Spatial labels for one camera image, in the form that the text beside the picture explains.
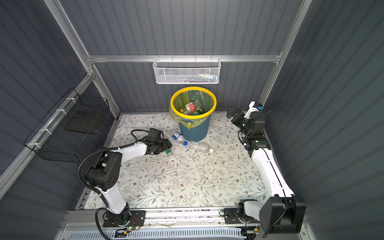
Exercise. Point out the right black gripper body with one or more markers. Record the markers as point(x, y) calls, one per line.
point(240, 120)

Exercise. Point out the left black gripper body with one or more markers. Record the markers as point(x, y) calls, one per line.
point(163, 146)

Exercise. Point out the clear bottle blue label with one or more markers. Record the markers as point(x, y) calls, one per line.
point(179, 138)

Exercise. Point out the clear bottle white cap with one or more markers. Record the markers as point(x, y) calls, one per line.
point(200, 147)

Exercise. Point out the clear bottle pink label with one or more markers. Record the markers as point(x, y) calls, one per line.
point(190, 107)

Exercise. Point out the green bottle yellow cap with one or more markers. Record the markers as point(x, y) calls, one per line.
point(197, 112)

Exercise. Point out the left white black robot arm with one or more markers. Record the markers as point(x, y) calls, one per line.
point(99, 172)

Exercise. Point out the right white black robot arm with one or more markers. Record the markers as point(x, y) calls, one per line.
point(283, 212)

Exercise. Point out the yellow plastic bin liner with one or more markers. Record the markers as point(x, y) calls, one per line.
point(191, 94)

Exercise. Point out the teal bin with yellow rim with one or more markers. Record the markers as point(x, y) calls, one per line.
point(195, 134)

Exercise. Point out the items in white basket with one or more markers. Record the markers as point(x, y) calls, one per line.
point(200, 78)

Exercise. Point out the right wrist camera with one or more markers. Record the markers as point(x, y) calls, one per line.
point(254, 107)

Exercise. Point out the white wire wall basket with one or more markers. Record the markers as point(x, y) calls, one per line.
point(167, 72)

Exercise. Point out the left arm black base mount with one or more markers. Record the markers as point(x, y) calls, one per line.
point(127, 219)

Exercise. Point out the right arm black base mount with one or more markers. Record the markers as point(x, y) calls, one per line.
point(237, 216)

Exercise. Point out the black wire wall basket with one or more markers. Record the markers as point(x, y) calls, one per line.
point(80, 127)

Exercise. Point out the aluminium rail at front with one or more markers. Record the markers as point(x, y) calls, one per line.
point(187, 217)

